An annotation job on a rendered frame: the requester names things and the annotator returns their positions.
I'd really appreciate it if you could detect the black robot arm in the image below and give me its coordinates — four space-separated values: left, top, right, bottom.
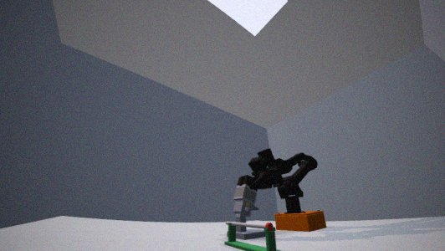
249 149 318 214

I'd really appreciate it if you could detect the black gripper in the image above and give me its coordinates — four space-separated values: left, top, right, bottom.
249 167 284 190

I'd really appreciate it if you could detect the grey tapered pin with red cap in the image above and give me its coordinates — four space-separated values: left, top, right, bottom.
226 222 273 231

